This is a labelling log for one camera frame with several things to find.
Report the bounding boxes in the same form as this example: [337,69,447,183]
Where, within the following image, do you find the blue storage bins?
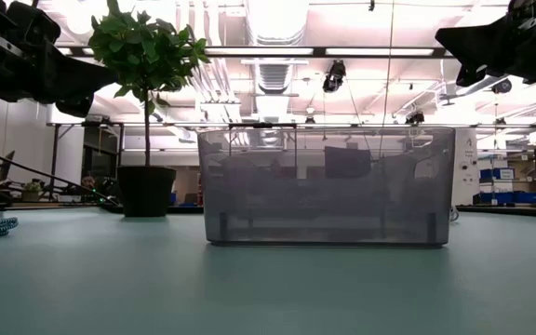
[478,167,536,206]

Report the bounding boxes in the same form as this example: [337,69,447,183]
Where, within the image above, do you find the silver ceiling ventilation duct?
[243,0,311,123]

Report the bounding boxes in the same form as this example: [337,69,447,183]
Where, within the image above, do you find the white pillar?
[451,127,481,207]

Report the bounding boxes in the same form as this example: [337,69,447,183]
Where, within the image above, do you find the black diagonal frame strut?
[0,142,121,207]

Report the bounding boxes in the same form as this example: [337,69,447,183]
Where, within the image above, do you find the translucent grey plastic bin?
[196,126,457,248]

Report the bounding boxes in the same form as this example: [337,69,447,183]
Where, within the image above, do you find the green leafy small tree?
[87,0,211,168]

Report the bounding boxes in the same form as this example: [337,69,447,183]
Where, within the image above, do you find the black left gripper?
[0,0,118,118]

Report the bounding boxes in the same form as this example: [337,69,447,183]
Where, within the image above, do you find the black plant pot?
[116,165,178,219]

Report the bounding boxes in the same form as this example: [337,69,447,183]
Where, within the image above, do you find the small potted plant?
[20,181,42,203]

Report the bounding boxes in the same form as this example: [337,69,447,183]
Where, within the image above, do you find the black metal rack frame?
[47,121,126,202]

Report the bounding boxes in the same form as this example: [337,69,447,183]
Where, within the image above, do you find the black overhead camera on rig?
[321,60,347,94]

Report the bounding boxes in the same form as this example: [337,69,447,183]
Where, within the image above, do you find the black overhead frame crossbar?
[56,45,455,59]

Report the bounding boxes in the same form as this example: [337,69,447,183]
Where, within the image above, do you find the black monitor behind table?
[324,145,373,180]

